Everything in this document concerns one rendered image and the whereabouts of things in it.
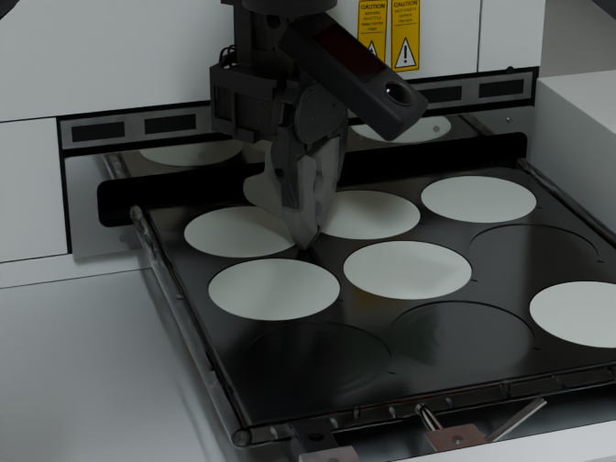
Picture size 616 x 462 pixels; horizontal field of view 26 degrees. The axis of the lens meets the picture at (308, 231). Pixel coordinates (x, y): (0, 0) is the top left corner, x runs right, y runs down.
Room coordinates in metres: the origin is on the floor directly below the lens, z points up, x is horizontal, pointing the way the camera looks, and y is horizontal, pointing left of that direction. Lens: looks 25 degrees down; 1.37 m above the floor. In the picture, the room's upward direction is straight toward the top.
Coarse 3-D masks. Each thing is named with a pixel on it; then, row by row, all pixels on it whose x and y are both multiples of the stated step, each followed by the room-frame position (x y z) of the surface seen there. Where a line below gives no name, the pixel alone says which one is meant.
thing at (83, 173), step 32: (352, 128) 1.13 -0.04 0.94; (416, 128) 1.15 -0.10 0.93; (448, 128) 1.16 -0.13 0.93; (480, 128) 1.17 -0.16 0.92; (512, 128) 1.18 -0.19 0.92; (64, 160) 1.05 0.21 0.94; (96, 160) 1.06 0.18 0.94; (128, 160) 1.07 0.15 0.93; (160, 160) 1.08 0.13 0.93; (192, 160) 1.09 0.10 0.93; (224, 160) 1.09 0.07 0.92; (256, 160) 1.10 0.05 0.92; (96, 224) 1.06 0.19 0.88; (128, 224) 1.07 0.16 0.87
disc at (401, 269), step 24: (360, 264) 0.94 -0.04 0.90; (384, 264) 0.94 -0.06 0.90; (408, 264) 0.94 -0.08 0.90; (432, 264) 0.94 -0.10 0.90; (456, 264) 0.94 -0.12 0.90; (360, 288) 0.90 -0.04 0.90; (384, 288) 0.90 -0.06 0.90; (408, 288) 0.90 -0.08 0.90; (432, 288) 0.90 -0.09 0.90; (456, 288) 0.90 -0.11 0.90
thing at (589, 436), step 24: (552, 432) 0.61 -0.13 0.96; (576, 432) 0.61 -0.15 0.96; (600, 432) 0.61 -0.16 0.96; (432, 456) 0.59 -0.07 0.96; (456, 456) 0.59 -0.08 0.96; (480, 456) 0.59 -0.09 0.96; (504, 456) 0.59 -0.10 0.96; (528, 456) 0.59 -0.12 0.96; (552, 456) 0.59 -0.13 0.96; (576, 456) 0.59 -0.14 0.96; (600, 456) 0.59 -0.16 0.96
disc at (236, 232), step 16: (224, 208) 1.04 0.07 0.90; (240, 208) 1.04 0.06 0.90; (256, 208) 1.04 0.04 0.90; (192, 224) 1.01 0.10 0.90; (208, 224) 1.01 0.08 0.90; (224, 224) 1.01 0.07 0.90; (240, 224) 1.01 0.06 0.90; (256, 224) 1.01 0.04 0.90; (272, 224) 1.01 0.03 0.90; (192, 240) 0.98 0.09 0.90; (208, 240) 0.98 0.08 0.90; (224, 240) 0.98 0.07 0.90; (240, 240) 0.98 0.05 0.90; (256, 240) 0.98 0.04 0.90; (272, 240) 0.98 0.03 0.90; (288, 240) 0.98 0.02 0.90; (224, 256) 0.95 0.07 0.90; (240, 256) 0.95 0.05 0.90; (256, 256) 0.95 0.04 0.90
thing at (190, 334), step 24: (144, 216) 1.02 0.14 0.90; (144, 240) 0.98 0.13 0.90; (168, 264) 0.93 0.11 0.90; (168, 288) 0.89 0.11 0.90; (192, 312) 0.86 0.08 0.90; (192, 336) 0.82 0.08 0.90; (216, 360) 0.79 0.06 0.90; (216, 384) 0.75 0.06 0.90; (216, 408) 0.73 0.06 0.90; (240, 432) 0.70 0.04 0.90
